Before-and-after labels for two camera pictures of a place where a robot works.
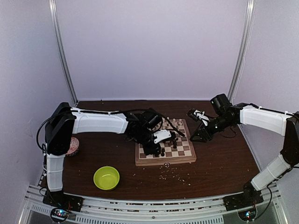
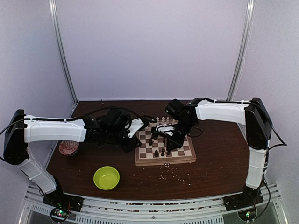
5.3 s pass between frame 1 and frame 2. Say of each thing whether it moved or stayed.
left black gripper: moved
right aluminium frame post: stayed
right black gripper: moved
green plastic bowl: stayed
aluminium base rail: stayed
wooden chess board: stayed
